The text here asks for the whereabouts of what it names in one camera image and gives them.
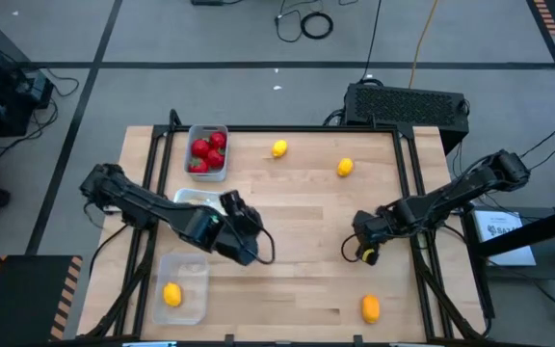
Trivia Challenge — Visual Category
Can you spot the black side stand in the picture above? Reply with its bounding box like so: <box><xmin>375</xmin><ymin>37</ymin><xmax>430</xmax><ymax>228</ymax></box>
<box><xmin>469</xmin><ymin>206</ymin><xmax>555</xmax><ymax>283</ymax></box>

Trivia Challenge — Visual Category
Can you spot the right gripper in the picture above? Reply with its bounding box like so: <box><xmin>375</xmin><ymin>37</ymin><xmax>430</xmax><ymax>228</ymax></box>
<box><xmin>353</xmin><ymin>207</ymin><xmax>397</xmax><ymax>266</ymax></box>

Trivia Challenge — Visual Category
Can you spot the black table frame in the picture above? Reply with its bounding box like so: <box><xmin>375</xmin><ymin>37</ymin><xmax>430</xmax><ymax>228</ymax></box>
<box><xmin>84</xmin><ymin>109</ymin><xmax>489</xmax><ymax>346</ymax></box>

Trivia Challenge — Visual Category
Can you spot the clear plastic bin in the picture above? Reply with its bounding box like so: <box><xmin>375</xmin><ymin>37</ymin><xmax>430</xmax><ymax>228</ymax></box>
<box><xmin>151</xmin><ymin>252</ymin><xmax>211</xmax><ymax>327</ymax></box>

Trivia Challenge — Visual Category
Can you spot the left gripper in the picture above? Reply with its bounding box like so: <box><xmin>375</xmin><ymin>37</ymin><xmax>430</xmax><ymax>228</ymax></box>
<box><xmin>212</xmin><ymin>189</ymin><xmax>265</xmax><ymax>267</ymax></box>

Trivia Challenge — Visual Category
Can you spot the thin black floor cable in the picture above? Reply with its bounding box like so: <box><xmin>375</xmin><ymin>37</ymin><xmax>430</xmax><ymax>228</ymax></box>
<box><xmin>274</xmin><ymin>0</ymin><xmax>325</xmax><ymax>43</ymax></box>

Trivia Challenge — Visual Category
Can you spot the black computer case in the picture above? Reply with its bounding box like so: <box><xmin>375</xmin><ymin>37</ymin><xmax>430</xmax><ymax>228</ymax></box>
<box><xmin>343</xmin><ymin>82</ymin><xmax>470</xmax><ymax>155</ymax></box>

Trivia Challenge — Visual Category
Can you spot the white plastic tray basket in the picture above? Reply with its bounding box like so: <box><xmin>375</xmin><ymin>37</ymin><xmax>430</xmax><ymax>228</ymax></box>
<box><xmin>172</xmin><ymin>187</ymin><xmax>228</xmax><ymax>218</ymax></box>

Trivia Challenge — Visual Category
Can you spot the white printed paper sheet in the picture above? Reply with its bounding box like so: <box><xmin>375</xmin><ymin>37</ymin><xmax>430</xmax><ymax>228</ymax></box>
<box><xmin>474</xmin><ymin>209</ymin><xmax>538</xmax><ymax>268</ymax></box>

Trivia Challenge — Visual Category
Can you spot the small grey plastic basket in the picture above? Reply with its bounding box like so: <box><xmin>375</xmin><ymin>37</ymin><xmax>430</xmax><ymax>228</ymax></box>
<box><xmin>183</xmin><ymin>123</ymin><xmax>230</xmax><ymax>183</ymax></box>

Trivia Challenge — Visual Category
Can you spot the coiled black cable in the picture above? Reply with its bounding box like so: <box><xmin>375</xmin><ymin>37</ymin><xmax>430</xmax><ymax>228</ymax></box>
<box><xmin>300</xmin><ymin>11</ymin><xmax>335</xmax><ymax>40</ymax></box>

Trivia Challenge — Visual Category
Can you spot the long black cable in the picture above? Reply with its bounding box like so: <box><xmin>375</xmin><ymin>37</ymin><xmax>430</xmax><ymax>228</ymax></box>
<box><xmin>359</xmin><ymin>0</ymin><xmax>383</xmax><ymax>83</ymax></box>

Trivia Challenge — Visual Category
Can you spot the black diagonal beam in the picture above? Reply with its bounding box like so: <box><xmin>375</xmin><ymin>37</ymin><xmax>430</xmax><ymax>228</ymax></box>
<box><xmin>474</xmin><ymin>200</ymin><xmax>555</xmax><ymax>259</ymax></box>

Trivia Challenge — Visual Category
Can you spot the long yellow cable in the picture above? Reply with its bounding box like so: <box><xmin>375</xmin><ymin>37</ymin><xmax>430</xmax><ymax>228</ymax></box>
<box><xmin>408</xmin><ymin>0</ymin><xmax>440</xmax><ymax>90</ymax></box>

